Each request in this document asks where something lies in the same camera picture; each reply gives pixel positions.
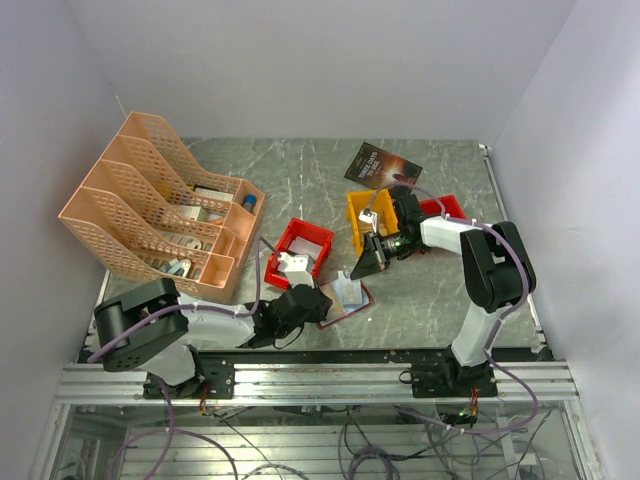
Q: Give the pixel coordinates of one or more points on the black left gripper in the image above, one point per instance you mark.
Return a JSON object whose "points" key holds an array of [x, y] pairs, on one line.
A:
{"points": [[322, 308]]}

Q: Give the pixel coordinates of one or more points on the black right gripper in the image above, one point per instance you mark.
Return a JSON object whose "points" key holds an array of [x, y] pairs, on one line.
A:
{"points": [[373, 259]]}

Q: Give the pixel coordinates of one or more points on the white striped credit card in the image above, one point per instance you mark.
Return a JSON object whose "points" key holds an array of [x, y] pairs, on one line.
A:
{"points": [[347, 290]]}

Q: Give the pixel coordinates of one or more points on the red leather card holder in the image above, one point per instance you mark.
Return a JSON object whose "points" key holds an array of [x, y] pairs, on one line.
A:
{"points": [[337, 312]]}

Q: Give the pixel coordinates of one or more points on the yellow plastic bin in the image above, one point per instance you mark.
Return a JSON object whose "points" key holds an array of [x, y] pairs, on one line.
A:
{"points": [[380, 203]]}

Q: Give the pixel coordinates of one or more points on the red plastic bin with cards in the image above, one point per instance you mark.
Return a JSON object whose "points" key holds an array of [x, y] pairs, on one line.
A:
{"points": [[298, 228]]}

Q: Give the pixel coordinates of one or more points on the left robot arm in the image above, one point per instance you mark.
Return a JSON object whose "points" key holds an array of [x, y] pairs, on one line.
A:
{"points": [[155, 328]]}

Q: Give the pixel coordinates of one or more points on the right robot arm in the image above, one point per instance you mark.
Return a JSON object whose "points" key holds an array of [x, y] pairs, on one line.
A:
{"points": [[498, 273]]}

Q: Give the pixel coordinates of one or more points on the dark booklet three days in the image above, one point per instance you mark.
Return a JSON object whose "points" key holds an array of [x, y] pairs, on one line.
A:
{"points": [[374, 167]]}

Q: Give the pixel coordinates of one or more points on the blue capped bottle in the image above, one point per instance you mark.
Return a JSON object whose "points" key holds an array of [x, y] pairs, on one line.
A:
{"points": [[249, 202]]}

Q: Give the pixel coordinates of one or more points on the peach plastic desk organizer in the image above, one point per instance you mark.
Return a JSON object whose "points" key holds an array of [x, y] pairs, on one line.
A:
{"points": [[147, 202]]}

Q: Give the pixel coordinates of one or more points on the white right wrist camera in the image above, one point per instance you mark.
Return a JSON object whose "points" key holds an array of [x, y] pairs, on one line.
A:
{"points": [[368, 221]]}

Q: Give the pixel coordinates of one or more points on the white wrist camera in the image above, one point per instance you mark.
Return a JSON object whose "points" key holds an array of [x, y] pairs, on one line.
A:
{"points": [[368, 221], [297, 268]]}

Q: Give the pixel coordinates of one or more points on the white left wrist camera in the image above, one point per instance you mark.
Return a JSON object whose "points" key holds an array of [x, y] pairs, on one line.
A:
{"points": [[297, 268]]}

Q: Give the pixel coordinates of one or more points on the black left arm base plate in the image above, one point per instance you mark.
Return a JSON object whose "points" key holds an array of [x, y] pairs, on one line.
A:
{"points": [[200, 380]]}

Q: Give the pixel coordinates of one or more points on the aluminium mounting rail frame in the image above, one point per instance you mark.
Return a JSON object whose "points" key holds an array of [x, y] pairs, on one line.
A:
{"points": [[322, 415]]}

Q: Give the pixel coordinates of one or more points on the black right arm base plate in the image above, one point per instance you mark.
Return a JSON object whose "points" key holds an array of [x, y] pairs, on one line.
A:
{"points": [[440, 375]]}

